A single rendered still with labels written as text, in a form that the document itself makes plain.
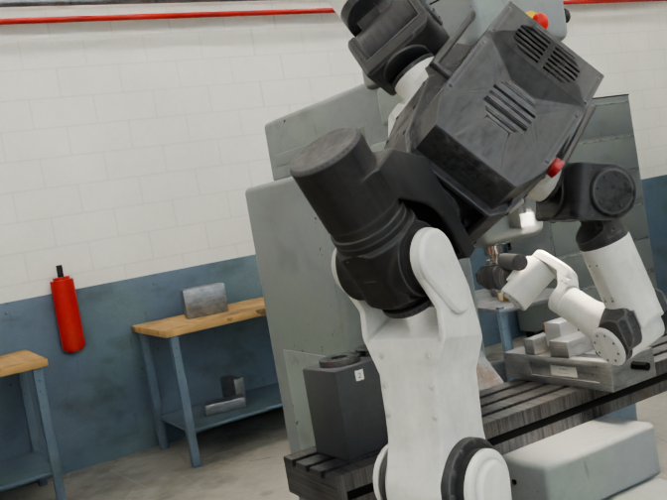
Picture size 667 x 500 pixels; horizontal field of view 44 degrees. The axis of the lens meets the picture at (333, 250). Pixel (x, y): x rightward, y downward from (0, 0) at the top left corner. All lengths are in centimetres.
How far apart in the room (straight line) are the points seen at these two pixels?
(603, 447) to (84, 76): 480
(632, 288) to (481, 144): 44
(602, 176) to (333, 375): 66
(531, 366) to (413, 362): 93
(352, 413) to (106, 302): 428
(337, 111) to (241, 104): 410
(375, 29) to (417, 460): 72
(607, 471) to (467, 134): 94
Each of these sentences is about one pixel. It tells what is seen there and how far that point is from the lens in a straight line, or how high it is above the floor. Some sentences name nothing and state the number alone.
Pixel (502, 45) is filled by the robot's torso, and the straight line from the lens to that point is 132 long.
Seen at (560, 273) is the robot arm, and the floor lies 125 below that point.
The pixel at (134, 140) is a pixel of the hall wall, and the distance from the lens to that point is 601.
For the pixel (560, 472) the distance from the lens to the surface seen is 181.
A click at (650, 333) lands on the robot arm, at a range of 160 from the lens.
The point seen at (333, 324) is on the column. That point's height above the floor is 114.
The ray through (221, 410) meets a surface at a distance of 558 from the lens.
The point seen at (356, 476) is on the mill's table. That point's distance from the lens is 167.
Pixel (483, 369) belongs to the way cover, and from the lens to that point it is 232.
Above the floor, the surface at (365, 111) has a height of 168.
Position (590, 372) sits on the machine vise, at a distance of 200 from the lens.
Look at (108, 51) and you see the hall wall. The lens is 610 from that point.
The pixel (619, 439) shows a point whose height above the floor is 85.
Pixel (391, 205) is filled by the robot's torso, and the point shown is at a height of 144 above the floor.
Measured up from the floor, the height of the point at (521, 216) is 136.
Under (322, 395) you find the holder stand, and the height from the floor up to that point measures 107.
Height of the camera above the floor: 146
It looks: 3 degrees down
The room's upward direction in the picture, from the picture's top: 10 degrees counter-clockwise
